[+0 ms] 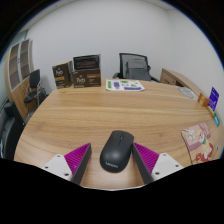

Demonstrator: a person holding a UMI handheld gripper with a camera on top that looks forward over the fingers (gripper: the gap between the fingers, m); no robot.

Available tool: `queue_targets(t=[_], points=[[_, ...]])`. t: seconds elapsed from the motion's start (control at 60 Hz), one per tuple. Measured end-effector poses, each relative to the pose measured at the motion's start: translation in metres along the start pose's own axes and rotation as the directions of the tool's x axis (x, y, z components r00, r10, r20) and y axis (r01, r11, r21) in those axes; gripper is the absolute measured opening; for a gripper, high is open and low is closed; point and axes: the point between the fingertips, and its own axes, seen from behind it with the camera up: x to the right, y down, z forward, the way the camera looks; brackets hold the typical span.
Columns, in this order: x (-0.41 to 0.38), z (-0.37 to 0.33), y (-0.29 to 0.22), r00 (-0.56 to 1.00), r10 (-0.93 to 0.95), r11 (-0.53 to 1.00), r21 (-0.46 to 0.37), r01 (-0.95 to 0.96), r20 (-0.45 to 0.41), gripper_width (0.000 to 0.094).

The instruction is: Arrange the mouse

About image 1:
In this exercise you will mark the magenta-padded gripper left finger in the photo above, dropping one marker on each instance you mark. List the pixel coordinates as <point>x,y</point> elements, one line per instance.
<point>76,160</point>

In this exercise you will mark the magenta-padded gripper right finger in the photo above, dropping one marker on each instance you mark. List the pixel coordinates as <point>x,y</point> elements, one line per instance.
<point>148,159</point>

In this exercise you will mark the black computer mouse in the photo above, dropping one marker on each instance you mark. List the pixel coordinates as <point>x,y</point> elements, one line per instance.
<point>116,151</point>

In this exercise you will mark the cartoon print mouse pad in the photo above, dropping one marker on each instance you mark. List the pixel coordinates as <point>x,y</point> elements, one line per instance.
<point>197,143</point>

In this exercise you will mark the black seat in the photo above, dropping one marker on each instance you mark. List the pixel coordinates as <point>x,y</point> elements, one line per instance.
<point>9,130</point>

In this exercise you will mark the round grey disc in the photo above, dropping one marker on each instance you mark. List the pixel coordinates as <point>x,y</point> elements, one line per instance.
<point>187,92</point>

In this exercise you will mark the printed white paper sheet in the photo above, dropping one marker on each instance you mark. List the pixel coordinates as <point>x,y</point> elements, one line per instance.
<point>125,85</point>

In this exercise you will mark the flat tan box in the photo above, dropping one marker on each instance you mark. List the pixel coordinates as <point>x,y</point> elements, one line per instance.
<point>210,112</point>

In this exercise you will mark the orange-brown cardboard box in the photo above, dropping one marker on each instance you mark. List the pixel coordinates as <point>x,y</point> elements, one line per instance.
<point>203,100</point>

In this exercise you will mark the large brown carton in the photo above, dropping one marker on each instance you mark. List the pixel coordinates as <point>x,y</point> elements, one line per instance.
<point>86,79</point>

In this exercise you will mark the wooden side desk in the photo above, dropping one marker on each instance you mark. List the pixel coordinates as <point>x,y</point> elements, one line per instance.
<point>176,79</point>

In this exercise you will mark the small brown carton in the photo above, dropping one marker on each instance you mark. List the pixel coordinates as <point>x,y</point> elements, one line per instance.
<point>62,76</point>

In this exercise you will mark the purple card package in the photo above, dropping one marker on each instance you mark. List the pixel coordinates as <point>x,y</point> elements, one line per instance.
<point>213,98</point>

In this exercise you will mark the small black chair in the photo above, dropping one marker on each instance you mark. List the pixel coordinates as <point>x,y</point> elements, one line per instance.
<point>34,80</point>

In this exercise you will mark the open black box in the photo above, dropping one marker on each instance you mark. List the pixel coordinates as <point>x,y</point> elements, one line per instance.
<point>86,62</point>

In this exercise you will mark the black mesh office chair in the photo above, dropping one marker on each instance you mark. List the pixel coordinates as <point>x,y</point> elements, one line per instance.
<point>122,63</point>

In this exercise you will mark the wooden shelf unit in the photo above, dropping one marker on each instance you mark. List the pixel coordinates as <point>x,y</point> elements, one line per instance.
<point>15,66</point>

